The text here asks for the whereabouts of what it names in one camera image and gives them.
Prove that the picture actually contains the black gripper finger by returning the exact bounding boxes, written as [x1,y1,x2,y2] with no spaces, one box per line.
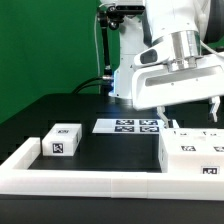
[156,106,170,128]
[209,96,220,122]

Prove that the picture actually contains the white base tag sheet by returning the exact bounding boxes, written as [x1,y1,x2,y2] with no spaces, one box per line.
[93,119,165,134]

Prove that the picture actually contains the white cabinet body box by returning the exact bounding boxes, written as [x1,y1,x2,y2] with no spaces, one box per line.
[158,128,224,175]

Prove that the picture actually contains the white cabinet door panel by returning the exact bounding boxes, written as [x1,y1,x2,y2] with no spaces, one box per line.
[202,129,224,155]
[159,129,205,157]

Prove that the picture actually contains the black cables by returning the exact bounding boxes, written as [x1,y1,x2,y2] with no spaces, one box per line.
[72,77,113,95]

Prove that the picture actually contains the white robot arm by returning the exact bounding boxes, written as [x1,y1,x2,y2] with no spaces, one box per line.
[100,0,224,126]

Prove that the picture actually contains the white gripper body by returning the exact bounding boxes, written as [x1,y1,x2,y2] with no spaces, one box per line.
[132,44,224,110]

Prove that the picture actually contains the white cabinet top block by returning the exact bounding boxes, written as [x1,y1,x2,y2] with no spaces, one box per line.
[42,123,82,156]

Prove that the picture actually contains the white U-shaped obstacle fence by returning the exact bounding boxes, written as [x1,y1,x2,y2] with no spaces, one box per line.
[0,137,224,201]

